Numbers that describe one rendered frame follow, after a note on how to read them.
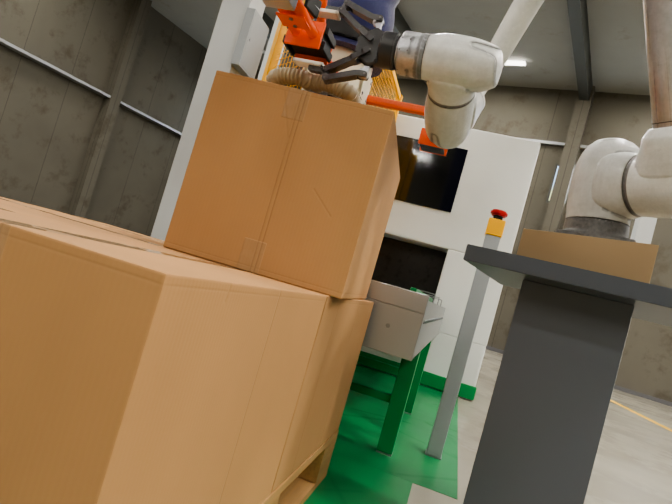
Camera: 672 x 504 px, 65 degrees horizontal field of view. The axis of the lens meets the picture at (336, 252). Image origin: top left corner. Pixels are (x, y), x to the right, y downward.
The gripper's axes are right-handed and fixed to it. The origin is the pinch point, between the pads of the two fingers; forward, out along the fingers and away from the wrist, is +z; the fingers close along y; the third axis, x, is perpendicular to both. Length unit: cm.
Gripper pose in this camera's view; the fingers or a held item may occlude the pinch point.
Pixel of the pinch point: (309, 37)
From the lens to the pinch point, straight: 125.7
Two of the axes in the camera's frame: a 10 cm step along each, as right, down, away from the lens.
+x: 2.2, 1.1, 9.7
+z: -9.3, -2.6, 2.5
